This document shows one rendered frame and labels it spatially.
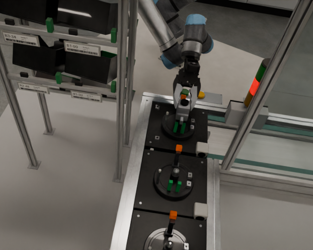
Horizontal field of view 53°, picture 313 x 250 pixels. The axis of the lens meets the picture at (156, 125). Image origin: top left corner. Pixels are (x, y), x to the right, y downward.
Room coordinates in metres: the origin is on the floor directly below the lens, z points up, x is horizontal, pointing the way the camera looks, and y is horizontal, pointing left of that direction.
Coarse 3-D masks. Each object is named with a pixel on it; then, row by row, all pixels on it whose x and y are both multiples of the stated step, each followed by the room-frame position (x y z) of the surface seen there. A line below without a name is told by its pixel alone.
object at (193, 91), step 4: (192, 88) 0.87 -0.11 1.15; (196, 88) 0.87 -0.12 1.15; (192, 92) 0.86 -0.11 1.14; (196, 92) 0.86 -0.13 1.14; (192, 96) 0.85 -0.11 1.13; (196, 96) 0.85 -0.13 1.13; (192, 100) 0.83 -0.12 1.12; (196, 100) 0.84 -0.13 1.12; (192, 104) 0.82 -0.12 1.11; (192, 108) 0.82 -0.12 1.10
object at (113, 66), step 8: (72, 56) 0.69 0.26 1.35; (80, 56) 0.68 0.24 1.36; (88, 56) 0.68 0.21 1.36; (96, 56) 0.68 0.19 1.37; (104, 56) 0.91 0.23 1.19; (112, 56) 0.91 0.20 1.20; (72, 64) 0.68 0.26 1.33; (80, 64) 0.67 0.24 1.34; (88, 64) 0.67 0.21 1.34; (96, 64) 0.67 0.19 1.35; (104, 64) 0.67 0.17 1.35; (112, 64) 0.69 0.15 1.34; (72, 72) 0.67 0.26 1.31; (80, 72) 0.66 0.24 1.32; (88, 72) 0.66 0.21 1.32; (96, 72) 0.66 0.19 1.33; (104, 72) 0.66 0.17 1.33; (112, 72) 0.69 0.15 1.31; (96, 80) 0.65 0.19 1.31; (104, 80) 0.65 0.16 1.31
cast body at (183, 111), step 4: (180, 100) 0.83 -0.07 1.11; (184, 100) 0.83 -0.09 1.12; (180, 104) 0.81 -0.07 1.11; (184, 104) 0.81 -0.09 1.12; (188, 104) 0.82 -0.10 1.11; (176, 108) 0.85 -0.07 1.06; (180, 108) 0.80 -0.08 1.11; (184, 108) 0.80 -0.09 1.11; (188, 108) 0.80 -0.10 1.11; (176, 112) 0.81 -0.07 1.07; (180, 112) 0.80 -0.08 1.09; (184, 112) 0.80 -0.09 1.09; (188, 112) 0.80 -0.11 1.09; (176, 116) 0.79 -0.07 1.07; (180, 116) 0.79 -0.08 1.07; (184, 116) 0.79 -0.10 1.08; (180, 120) 0.77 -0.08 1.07; (184, 120) 0.79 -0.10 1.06; (180, 124) 0.77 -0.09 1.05
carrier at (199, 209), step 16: (144, 160) 0.64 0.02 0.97; (160, 160) 0.65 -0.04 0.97; (192, 160) 0.68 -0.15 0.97; (144, 176) 0.58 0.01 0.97; (160, 176) 0.57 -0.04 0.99; (176, 176) 0.56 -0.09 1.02; (192, 176) 0.60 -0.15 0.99; (144, 192) 0.51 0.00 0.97; (160, 192) 0.52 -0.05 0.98; (176, 192) 0.52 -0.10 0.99; (192, 192) 0.54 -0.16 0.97; (144, 208) 0.46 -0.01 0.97; (160, 208) 0.47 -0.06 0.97; (176, 208) 0.48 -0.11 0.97; (192, 208) 0.48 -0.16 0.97
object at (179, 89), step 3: (177, 84) 0.87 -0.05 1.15; (180, 84) 0.88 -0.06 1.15; (177, 87) 0.87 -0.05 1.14; (180, 87) 0.87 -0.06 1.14; (177, 90) 0.86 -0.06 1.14; (180, 90) 0.86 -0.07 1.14; (174, 93) 0.85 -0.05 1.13; (177, 93) 0.85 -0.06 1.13; (174, 96) 0.84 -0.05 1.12; (177, 96) 0.84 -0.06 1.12; (174, 99) 0.83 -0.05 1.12; (177, 99) 0.83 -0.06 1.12; (174, 102) 0.82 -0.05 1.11; (177, 102) 0.82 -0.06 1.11; (174, 105) 0.82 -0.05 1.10; (177, 105) 0.82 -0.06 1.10
